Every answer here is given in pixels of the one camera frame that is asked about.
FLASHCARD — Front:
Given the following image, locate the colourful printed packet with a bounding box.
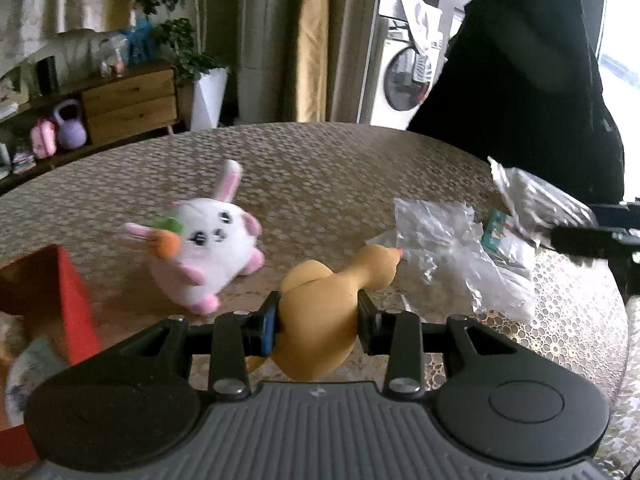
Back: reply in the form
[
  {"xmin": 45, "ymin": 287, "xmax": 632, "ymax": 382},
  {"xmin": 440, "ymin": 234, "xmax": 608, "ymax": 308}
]
[{"xmin": 482, "ymin": 210, "xmax": 513, "ymax": 251}]

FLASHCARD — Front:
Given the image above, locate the white planter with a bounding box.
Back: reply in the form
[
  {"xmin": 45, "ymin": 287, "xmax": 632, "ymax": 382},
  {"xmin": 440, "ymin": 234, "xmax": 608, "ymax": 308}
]
[{"xmin": 190, "ymin": 67, "xmax": 230, "ymax": 131}]

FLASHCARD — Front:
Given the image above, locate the white lace curtain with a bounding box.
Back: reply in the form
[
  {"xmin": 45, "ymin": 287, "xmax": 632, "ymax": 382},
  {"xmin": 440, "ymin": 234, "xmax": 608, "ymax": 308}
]
[{"xmin": 0, "ymin": 0, "xmax": 147, "ymax": 77}]

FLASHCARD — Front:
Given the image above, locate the white bunny plush toy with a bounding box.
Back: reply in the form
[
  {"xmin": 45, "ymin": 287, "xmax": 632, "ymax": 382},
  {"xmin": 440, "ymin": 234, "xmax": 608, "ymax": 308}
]
[{"xmin": 120, "ymin": 159, "xmax": 266, "ymax": 316}]

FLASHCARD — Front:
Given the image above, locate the pink kettlebell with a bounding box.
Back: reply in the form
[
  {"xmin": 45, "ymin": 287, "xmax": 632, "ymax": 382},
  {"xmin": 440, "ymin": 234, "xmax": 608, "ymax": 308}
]
[{"xmin": 30, "ymin": 117, "xmax": 57, "ymax": 159}]

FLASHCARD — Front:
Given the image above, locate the purple kettlebell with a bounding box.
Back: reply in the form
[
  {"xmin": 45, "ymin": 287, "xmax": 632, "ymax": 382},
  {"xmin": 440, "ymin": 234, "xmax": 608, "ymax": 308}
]
[{"xmin": 52, "ymin": 100, "xmax": 89, "ymax": 150}]

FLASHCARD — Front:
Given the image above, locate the blue plastic item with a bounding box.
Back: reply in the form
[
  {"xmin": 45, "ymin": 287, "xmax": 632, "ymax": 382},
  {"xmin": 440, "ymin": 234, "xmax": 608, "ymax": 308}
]
[{"xmin": 122, "ymin": 20, "xmax": 154, "ymax": 67}]

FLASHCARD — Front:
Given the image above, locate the black coat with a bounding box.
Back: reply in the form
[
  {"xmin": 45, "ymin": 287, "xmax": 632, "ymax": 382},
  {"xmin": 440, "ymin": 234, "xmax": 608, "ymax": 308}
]
[{"xmin": 407, "ymin": 0, "xmax": 626, "ymax": 206}]

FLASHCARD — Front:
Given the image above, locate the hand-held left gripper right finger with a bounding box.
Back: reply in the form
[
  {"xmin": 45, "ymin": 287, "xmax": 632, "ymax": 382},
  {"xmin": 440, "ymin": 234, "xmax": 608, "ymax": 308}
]
[{"xmin": 356, "ymin": 290, "xmax": 511, "ymax": 398}]

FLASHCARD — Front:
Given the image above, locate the pale cloth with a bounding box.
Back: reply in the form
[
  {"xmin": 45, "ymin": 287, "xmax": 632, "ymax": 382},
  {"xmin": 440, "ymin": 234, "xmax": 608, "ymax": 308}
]
[{"xmin": 6, "ymin": 337, "xmax": 71, "ymax": 428}]

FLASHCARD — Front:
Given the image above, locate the green potted plant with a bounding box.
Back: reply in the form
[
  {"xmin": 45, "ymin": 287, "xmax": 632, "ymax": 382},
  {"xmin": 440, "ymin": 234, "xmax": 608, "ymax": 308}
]
[{"xmin": 134, "ymin": 0, "xmax": 232, "ymax": 87}]

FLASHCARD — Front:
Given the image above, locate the yellow rubber duck toy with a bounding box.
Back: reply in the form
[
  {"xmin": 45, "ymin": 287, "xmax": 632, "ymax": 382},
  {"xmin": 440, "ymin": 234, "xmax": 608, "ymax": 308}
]
[{"xmin": 250, "ymin": 244, "xmax": 403, "ymax": 383}]

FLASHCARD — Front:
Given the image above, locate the red cardboard box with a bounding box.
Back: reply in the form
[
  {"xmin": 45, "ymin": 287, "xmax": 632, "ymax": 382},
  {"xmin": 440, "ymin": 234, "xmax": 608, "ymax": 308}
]
[{"xmin": 0, "ymin": 244, "xmax": 103, "ymax": 466}]

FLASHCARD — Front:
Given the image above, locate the black speaker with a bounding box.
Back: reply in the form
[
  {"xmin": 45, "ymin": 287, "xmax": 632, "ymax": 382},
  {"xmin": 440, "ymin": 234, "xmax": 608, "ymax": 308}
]
[{"xmin": 37, "ymin": 56, "xmax": 59, "ymax": 96}]

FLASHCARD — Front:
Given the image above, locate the window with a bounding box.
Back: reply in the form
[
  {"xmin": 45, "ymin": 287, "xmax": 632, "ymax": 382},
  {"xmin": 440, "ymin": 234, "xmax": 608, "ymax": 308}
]
[{"xmin": 594, "ymin": 0, "xmax": 640, "ymax": 111}]

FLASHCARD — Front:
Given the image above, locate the crinkled clear plastic bag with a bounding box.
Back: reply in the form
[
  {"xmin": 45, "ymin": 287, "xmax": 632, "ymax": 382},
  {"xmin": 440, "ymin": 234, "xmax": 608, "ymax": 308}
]
[{"xmin": 487, "ymin": 156, "xmax": 598, "ymax": 241}]

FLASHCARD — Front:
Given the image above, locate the yellow curtain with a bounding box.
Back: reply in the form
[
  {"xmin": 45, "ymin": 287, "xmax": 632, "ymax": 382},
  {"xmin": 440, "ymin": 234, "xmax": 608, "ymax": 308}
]
[{"xmin": 295, "ymin": 0, "xmax": 332, "ymax": 124}]

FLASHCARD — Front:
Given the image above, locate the patterned tablecloth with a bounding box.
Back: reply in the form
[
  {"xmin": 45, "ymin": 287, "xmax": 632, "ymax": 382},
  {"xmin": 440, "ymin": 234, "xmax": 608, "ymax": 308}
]
[{"xmin": 0, "ymin": 121, "xmax": 640, "ymax": 480}]

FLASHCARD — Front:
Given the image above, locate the white cloth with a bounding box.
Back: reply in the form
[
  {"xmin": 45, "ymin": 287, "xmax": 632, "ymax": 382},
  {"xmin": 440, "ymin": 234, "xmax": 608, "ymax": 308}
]
[{"xmin": 399, "ymin": 0, "xmax": 447, "ymax": 55}]

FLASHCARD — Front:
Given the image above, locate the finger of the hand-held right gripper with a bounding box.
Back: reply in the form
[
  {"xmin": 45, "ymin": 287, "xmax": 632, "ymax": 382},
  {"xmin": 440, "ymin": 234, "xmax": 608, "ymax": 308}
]
[
  {"xmin": 589, "ymin": 202, "xmax": 640, "ymax": 228},
  {"xmin": 551, "ymin": 226, "xmax": 633, "ymax": 262}
]

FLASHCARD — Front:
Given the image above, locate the grey curtain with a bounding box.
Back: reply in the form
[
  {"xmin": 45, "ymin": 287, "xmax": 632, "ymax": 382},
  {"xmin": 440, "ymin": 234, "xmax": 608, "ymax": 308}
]
[{"xmin": 234, "ymin": 0, "xmax": 311, "ymax": 126}]

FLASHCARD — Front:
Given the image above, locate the wooden cabinet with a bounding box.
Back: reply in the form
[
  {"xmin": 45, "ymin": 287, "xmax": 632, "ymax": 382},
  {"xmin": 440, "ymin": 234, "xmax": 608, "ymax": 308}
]
[{"xmin": 0, "ymin": 60, "xmax": 181, "ymax": 196}]

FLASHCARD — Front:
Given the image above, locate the white washing machine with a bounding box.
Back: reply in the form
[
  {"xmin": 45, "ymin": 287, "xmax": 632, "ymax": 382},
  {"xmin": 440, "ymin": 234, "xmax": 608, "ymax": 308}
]
[{"xmin": 357, "ymin": 0, "xmax": 451, "ymax": 128}]

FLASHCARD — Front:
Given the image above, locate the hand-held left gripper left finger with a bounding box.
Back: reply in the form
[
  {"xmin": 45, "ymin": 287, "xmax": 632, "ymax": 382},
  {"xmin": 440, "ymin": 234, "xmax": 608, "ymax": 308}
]
[{"xmin": 132, "ymin": 290, "xmax": 282, "ymax": 401}]

